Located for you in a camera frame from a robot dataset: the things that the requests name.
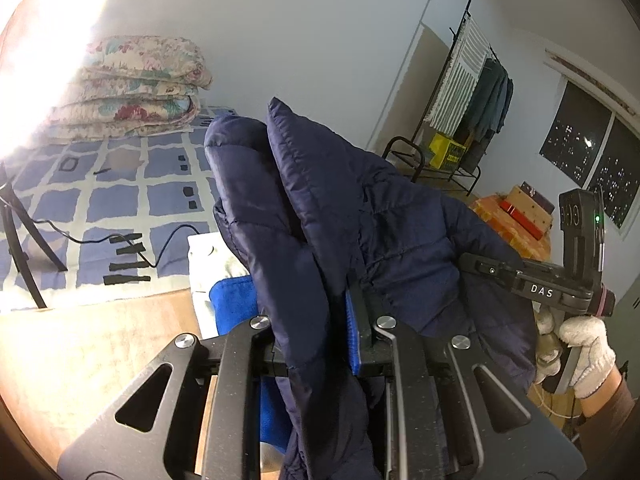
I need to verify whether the grey hanging jacket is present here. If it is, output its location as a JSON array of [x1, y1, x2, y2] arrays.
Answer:
[[467, 57, 507, 141]]

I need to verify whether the blue checked bed sheet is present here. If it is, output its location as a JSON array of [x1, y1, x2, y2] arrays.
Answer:
[[0, 105, 241, 313]]

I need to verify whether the person's right hand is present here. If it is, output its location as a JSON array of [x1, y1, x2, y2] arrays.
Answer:
[[532, 305, 617, 401]]

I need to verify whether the dark hanging garment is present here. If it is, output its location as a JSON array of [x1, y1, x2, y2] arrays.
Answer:
[[500, 72, 516, 133]]

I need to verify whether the striped white towel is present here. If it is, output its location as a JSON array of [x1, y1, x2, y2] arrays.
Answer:
[[425, 15, 493, 133]]

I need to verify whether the red box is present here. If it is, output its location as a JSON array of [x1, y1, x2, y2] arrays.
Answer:
[[497, 199, 543, 238]]

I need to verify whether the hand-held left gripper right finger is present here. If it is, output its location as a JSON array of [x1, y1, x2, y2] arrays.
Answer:
[[345, 280, 586, 480]]

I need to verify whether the orange patterned cloth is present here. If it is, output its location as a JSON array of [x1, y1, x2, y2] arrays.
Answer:
[[470, 192, 551, 261]]

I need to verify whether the black cable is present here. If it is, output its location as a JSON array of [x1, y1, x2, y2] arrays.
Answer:
[[27, 217, 211, 271]]

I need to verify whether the tan blanket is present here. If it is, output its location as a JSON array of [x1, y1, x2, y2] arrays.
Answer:
[[0, 285, 221, 461]]

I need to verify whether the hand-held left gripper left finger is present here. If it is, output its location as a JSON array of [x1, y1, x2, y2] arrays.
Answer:
[[57, 316, 281, 480]]

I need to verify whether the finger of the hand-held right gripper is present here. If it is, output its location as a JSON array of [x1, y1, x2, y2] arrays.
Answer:
[[459, 252, 523, 285]]

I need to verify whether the teal floral folded quilt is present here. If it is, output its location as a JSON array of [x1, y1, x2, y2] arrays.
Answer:
[[47, 91, 202, 140]]

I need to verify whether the black tripod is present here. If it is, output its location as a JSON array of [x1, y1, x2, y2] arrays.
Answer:
[[0, 160, 68, 311]]

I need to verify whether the cardboard box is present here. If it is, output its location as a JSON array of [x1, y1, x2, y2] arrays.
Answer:
[[507, 182, 556, 228]]

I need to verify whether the navy puffer jacket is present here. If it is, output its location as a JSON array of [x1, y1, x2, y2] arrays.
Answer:
[[204, 97, 548, 480]]

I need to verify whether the window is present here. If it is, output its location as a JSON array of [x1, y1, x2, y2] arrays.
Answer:
[[539, 47, 640, 233]]

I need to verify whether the ring light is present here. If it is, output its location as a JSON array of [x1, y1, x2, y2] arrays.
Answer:
[[0, 0, 121, 161]]

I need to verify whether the blue and white jacket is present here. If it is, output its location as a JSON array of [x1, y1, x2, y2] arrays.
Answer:
[[187, 232, 301, 456]]

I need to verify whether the black clothes rack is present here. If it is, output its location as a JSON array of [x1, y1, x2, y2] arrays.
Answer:
[[382, 0, 516, 197]]

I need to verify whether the person's right forearm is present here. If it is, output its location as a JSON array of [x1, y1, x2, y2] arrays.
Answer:
[[577, 360, 640, 441]]

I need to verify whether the yellow box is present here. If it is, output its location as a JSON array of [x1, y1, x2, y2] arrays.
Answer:
[[429, 132, 466, 170]]

